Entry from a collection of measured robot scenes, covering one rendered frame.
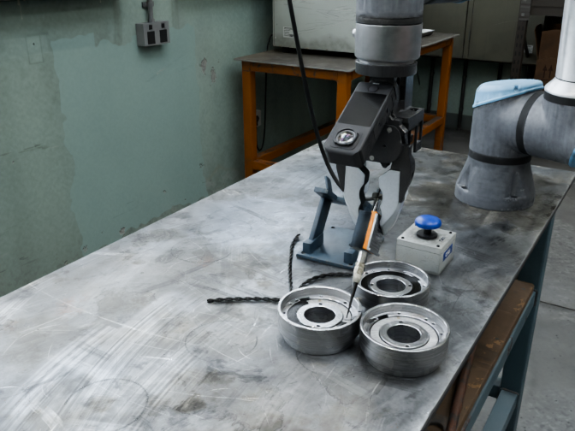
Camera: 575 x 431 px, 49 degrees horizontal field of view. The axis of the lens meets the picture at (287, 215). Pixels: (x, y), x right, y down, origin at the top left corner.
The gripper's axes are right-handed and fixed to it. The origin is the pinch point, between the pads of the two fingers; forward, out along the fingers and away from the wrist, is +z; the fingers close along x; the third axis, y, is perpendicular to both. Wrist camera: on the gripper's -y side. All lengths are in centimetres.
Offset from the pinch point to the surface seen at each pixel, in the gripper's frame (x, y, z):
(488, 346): -11, 38, 38
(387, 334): -5.7, -7.5, 10.2
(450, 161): 8, 71, 13
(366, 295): -0.4, -0.9, 9.7
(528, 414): -17, 93, 93
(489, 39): 66, 377, 24
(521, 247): -14.5, 31.4, 13.2
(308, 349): 2.5, -12.0, 12.3
